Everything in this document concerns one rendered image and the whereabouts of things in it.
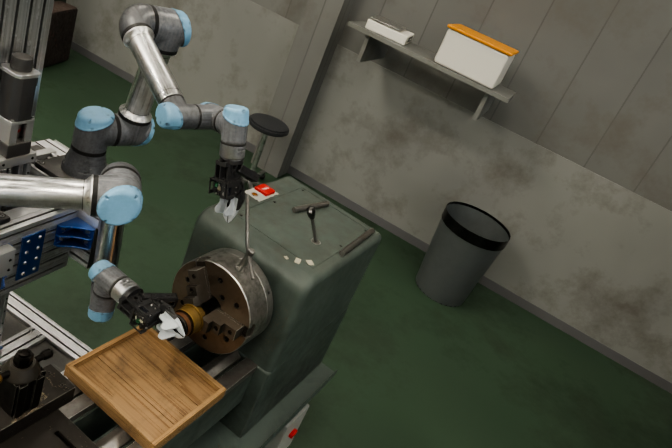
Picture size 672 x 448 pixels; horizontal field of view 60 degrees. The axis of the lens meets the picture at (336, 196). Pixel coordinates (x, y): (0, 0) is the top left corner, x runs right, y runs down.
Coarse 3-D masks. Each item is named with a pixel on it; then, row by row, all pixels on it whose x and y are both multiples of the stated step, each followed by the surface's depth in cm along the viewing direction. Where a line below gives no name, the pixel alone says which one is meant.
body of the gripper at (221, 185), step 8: (216, 160) 168; (224, 160) 171; (240, 160) 171; (216, 168) 169; (224, 168) 170; (232, 168) 171; (216, 176) 170; (224, 176) 171; (232, 176) 173; (240, 176) 176; (216, 184) 172; (224, 184) 169; (232, 184) 170; (240, 184) 174; (208, 192) 173; (216, 192) 173; (224, 192) 170; (232, 192) 172
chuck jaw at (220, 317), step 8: (216, 312) 177; (224, 312) 178; (208, 320) 172; (216, 320) 173; (224, 320) 174; (232, 320) 176; (208, 328) 173; (216, 328) 174; (224, 328) 174; (232, 328) 172; (240, 328) 174; (248, 328) 175; (232, 336) 173
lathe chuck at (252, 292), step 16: (208, 256) 180; (224, 256) 180; (208, 272) 178; (224, 272) 174; (176, 288) 186; (224, 288) 176; (240, 288) 173; (256, 288) 178; (208, 304) 187; (224, 304) 177; (240, 304) 174; (256, 304) 176; (240, 320) 176; (256, 320) 177; (192, 336) 187; (208, 336) 184; (224, 336) 180; (240, 336) 177; (224, 352) 182
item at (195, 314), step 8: (184, 304) 173; (176, 312) 169; (184, 312) 170; (192, 312) 170; (200, 312) 171; (184, 320) 167; (192, 320) 169; (200, 320) 171; (184, 328) 167; (192, 328) 169; (200, 328) 172
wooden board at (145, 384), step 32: (96, 352) 172; (128, 352) 179; (160, 352) 184; (96, 384) 165; (128, 384) 169; (160, 384) 173; (192, 384) 177; (128, 416) 157; (160, 416) 163; (192, 416) 165
